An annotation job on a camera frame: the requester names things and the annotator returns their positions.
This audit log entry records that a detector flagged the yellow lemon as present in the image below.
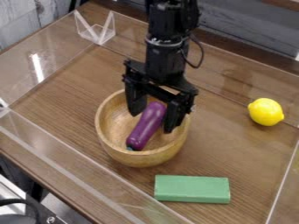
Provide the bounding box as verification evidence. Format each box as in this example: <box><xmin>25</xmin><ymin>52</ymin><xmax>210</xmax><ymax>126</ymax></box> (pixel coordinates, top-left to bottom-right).
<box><xmin>247</xmin><ymin>98</ymin><xmax>286</xmax><ymax>127</ymax></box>

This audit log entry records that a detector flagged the black equipment at table edge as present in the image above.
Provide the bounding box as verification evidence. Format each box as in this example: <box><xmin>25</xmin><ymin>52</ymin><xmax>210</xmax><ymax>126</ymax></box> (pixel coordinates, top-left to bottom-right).
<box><xmin>0</xmin><ymin>199</ymin><xmax>61</xmax><ymax>224</ymax></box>

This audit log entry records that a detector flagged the green rectangular block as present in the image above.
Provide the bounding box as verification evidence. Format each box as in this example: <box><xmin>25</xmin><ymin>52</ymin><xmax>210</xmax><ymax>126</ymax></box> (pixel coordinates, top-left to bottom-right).
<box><xmin>154</xmin><ymin>175</ymin><xmax>231</xmax><ymax>204</ymax></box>

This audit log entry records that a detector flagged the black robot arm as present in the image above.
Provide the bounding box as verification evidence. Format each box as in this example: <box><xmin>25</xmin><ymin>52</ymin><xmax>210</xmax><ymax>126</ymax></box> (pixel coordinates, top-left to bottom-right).
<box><xmin>123</xmin><ymin>0</ymin><xmax>202</xmax><ymax>133</ymax></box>

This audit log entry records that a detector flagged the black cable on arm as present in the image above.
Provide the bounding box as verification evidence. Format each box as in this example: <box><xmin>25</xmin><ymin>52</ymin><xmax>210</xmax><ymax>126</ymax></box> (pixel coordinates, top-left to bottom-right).
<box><xmin>179</xmin><ymin>34</ymin><xmax>206</xmax><ymax>70</ymax></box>

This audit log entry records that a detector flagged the brown wooden bowl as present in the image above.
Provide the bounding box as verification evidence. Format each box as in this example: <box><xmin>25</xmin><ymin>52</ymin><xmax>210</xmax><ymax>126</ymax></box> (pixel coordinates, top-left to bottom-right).
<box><xmin>95</xmin><ymin>89</ymin><xmax>191</xmax><ymax>168</ymax></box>

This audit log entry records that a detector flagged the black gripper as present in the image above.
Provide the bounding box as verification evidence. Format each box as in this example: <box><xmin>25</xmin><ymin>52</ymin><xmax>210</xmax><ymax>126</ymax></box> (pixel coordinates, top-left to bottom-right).
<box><xmin>123</xmin><ymin>37</ymin><xmax>199</xmax><ymax>133</ymax></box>

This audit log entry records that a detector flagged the clear acrylic corner bracket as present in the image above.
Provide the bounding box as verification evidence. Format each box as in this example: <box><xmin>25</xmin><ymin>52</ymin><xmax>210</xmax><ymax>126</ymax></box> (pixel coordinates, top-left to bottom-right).
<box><xmin>74</xmin><ymin>10</ymin><xmax>116</xmax><ymax>46</ymax></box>

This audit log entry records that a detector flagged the purple toy eggplant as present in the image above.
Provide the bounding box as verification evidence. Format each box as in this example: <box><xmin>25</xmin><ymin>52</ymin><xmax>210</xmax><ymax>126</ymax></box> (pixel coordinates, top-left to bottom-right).
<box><xmin>126</xmin><ymin>101</ymin><xmax>166</xmax><ymax>151</ymax></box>

